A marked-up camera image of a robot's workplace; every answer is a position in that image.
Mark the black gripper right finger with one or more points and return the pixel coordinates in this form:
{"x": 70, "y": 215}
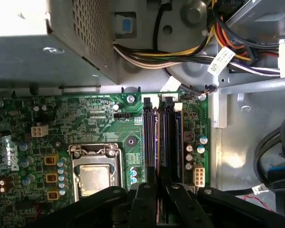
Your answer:
{"x": 187, "y": 209}

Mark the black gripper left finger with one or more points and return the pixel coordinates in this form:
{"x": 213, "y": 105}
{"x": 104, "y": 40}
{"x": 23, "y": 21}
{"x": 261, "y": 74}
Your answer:
{"x": 145, "y": 202}

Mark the green RAM stick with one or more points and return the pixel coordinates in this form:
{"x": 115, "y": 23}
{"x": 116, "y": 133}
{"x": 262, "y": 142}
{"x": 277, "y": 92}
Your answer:
{"x": 159, "y": 142}

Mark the metal socket cover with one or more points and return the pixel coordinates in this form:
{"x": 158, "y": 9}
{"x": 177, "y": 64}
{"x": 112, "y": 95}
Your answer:
{"x": 118, "y": 171}

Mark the silver CPU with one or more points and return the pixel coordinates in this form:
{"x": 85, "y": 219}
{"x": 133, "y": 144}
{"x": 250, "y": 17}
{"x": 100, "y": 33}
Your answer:
{"x": 95, "y": 178}

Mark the green motherboard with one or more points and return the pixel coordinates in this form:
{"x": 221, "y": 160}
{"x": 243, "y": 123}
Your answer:
{"x": 97, "y": 133}

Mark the grey metal PC case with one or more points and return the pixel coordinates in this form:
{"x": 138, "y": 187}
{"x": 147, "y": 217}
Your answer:
{"x": 240, "y": 142}

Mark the blue plastic release tab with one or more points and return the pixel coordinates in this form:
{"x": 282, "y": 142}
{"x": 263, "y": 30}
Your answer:
{"x": 127, "y": 25}

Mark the grey power supply unit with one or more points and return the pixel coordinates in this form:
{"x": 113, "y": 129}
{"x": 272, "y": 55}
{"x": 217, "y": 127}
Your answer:
{"x": 26, "y": 59}

